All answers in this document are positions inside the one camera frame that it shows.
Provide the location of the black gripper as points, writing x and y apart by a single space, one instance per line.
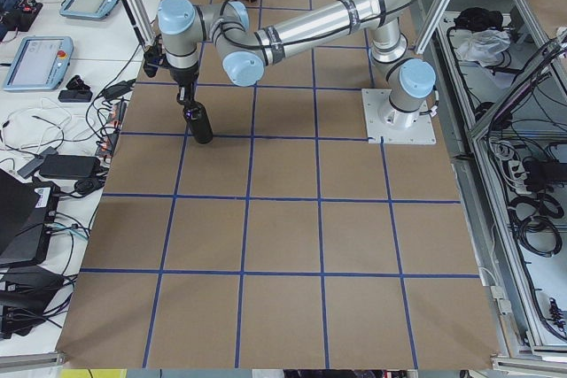
182 75

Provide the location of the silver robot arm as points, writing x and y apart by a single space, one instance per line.
245 55

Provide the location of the blue teach pendant upper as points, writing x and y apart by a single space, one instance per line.
87 9

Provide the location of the blue teach pendant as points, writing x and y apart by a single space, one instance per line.
40 63
87 9

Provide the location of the blue teach pendant lower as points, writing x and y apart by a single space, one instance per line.
40 63

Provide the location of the black laptop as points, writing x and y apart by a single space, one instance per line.
27 210

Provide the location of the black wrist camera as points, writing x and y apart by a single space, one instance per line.
153 58

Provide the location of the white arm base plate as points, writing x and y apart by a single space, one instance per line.
385 124

